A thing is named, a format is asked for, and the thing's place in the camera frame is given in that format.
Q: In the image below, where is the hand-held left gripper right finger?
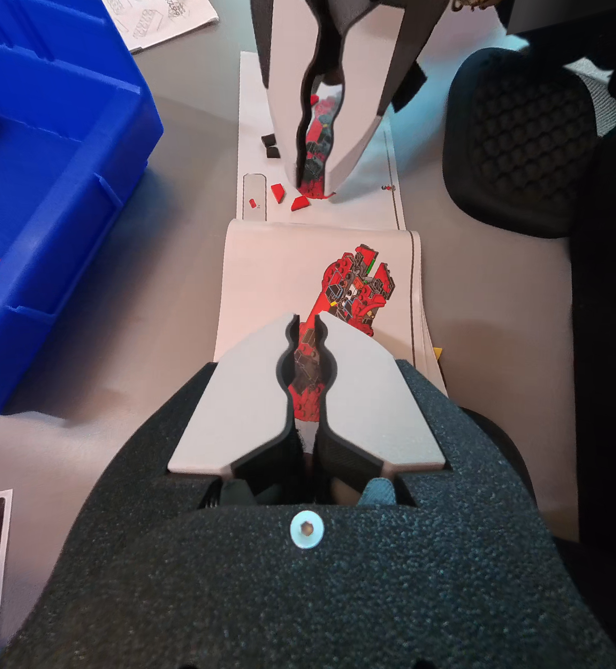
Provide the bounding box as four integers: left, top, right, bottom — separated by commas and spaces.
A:
314, 311, 448, 506

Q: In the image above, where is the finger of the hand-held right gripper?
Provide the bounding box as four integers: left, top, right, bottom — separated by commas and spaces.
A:
258, 0, 322, 187
324, 0, 409, 194

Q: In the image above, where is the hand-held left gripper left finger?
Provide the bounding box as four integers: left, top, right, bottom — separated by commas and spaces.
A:
168, 313, 304, 505

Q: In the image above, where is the red toy brick piece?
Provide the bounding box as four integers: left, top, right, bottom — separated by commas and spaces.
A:
297, 180, 337, 202

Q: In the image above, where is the white folded paper leaflet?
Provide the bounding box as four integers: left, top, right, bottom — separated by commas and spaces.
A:
101, 0, 220, 55

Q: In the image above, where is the black chair armrest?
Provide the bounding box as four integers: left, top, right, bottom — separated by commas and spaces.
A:
442, 47, 610, 240

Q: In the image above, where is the open toy brick instruction booklet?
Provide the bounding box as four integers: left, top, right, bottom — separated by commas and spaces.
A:
214, 49, 450, 399

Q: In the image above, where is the blue plastic parts bin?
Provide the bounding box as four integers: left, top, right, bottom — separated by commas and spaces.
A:
0, 0, 165, 446

